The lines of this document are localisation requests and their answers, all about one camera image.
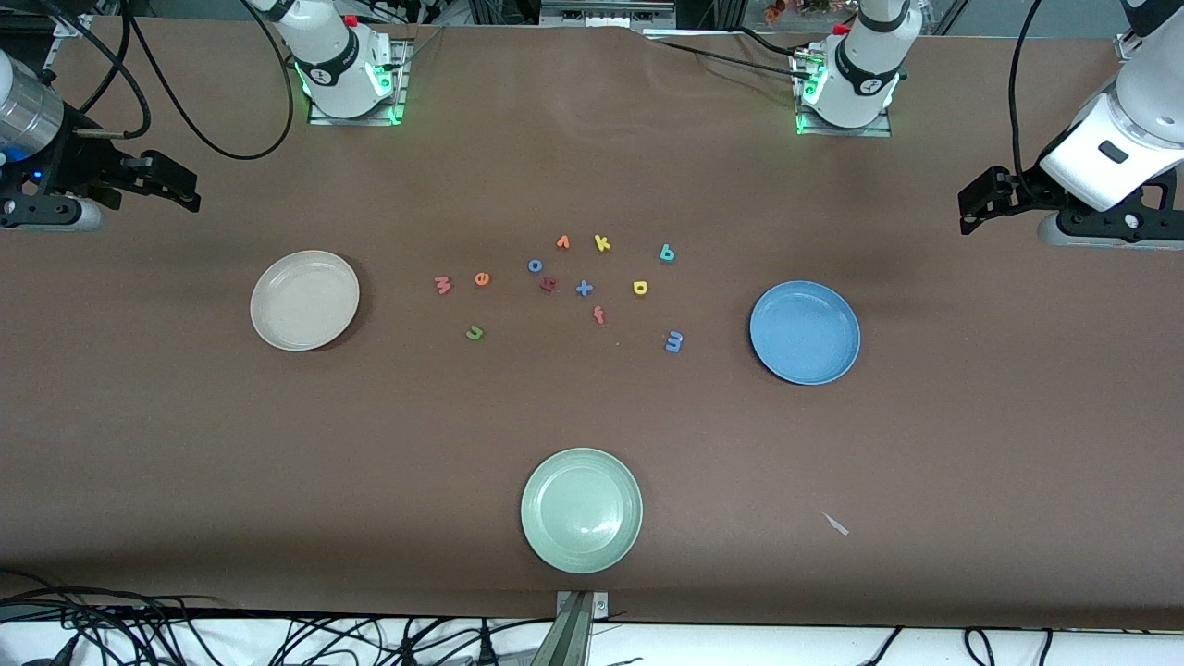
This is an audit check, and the aluminium table edge profile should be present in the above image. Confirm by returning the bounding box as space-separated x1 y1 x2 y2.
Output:
37 0 93 56

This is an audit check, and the beige brown round plate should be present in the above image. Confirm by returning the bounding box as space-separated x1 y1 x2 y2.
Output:
250 250 361 352

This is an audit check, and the aluminium table corner profile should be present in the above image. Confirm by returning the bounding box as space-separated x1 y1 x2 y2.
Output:
1115 0 1184 61

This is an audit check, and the blue round plate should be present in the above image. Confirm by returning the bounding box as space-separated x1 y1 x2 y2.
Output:
749 280 862 386

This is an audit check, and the pale green round plate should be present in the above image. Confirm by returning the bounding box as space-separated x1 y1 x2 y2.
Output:
520 448 644 574

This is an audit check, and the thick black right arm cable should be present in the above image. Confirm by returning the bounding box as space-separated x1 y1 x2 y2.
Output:
37 0 154 140

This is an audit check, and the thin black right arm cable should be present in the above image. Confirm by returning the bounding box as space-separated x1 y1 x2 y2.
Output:
116 0 295 161

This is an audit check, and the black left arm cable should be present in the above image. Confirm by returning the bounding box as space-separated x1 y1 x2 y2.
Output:
1008 0 1051 181

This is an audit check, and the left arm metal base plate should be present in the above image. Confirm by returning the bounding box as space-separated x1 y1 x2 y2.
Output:
795 51 894 138

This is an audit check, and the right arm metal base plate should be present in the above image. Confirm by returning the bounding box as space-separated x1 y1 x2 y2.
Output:
308 42 410 127

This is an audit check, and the black cable to arm base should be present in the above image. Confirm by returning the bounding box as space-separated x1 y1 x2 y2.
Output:
647 26 815 75

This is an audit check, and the aluminium frame behind table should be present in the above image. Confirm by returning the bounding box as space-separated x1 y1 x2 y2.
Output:
539 0 678 29

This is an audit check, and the tangled black cable bundle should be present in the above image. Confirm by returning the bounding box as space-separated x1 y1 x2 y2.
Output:
0 569 556 666

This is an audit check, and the aluminium camera post bracket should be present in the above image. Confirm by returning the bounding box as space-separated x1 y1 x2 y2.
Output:
553 590 611 666

